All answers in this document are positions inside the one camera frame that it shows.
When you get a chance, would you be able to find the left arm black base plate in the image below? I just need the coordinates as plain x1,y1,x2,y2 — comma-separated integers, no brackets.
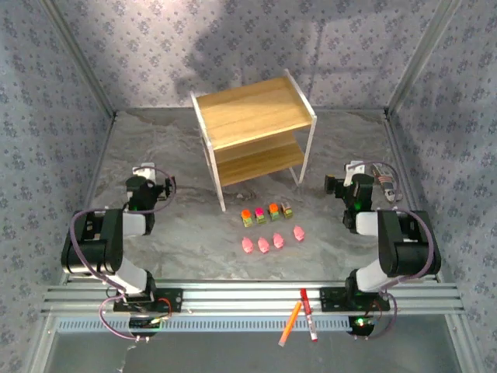
113,288,183,313

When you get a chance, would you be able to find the orange marker pen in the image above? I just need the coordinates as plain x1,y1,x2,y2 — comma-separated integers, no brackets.
278,301,303,347

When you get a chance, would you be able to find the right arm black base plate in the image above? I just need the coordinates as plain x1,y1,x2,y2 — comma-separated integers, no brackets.
319,287,391,313

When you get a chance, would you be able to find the grey metal plate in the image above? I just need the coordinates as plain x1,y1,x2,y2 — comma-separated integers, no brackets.
50,332,465,373

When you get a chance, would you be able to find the aluminium enclosure post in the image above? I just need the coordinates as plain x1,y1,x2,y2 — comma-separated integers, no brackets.
40,0,117,120
384,0,464,117

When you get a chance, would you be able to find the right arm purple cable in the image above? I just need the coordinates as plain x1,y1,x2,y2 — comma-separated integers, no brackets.
349,161,434,340

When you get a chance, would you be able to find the grey slotted cable duct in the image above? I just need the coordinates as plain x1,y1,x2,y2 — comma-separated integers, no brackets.
54,315,353,334

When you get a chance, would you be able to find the wooden shelf white metal frame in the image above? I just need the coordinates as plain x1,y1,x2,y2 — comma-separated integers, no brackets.
189,68,318,213

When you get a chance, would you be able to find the flag-print folding tool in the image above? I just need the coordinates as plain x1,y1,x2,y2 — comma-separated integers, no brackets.
370,162,404,203

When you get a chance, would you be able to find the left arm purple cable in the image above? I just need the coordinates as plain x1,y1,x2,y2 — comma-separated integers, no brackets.
69,166,178,343

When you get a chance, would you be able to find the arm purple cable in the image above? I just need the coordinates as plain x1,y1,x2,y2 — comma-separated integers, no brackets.
349,161,434,340
69,166,178,343

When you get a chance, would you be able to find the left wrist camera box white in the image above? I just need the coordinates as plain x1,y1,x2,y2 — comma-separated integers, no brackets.
132,162,157,182

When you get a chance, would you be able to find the aluminium table edge rail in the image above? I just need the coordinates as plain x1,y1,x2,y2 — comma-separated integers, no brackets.
384,108,446,283
64,110,120,281

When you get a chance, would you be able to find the aluminium mounting rail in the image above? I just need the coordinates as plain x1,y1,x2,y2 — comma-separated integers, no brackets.
42,281,466,316

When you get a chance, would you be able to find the red white marker pen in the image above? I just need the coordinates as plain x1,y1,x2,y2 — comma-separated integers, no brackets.
300,288,318,343

